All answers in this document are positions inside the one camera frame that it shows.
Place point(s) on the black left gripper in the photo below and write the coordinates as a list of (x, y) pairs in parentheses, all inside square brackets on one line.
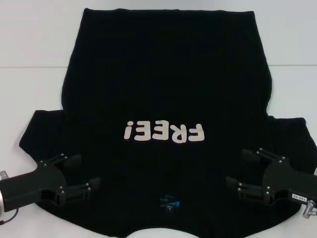
[(37, 184)]

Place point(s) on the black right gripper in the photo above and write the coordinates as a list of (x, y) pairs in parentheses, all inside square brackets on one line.
[(284, 183)]

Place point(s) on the black t-shirt with FREE print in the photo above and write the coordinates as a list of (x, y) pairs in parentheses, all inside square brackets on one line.
[(158, 74)]

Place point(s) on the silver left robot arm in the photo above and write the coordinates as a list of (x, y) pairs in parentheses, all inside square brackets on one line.
[(1, 200)]

